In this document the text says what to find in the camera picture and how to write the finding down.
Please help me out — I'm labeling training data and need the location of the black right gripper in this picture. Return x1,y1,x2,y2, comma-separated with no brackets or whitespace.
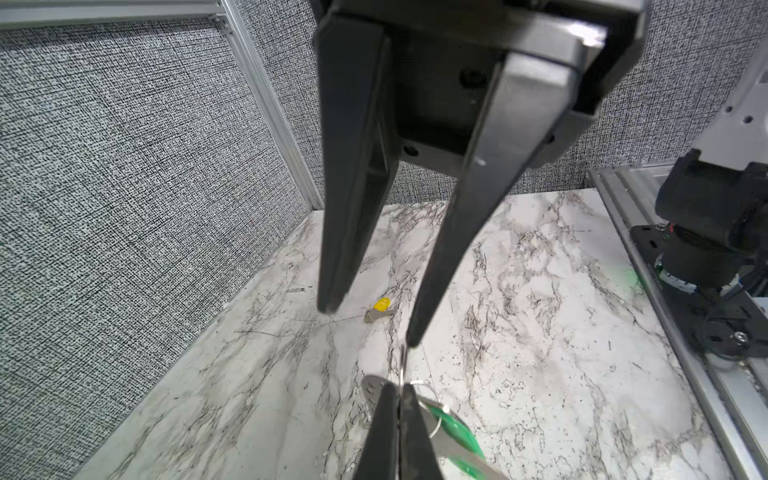
311,1,650,348

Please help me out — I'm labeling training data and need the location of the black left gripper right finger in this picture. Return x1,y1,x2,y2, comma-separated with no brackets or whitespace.
399,384,443,480

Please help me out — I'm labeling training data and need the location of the aluminium corner post right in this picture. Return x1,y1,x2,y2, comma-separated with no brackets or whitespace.
220,0,324,210

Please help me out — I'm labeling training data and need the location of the aluminium horizontal back bar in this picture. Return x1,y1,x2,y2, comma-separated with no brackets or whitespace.
1,0,225,30

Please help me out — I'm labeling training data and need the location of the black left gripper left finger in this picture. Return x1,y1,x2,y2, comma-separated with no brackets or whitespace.
353,383,399,480

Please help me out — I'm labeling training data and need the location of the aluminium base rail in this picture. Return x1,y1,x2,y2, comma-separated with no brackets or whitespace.
588,164,767,479

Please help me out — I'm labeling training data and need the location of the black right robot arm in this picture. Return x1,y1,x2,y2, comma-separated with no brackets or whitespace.
311,1,767,358

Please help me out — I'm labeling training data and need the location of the silver keyring with rings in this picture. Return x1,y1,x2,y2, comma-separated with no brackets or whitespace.
362,345,450,440

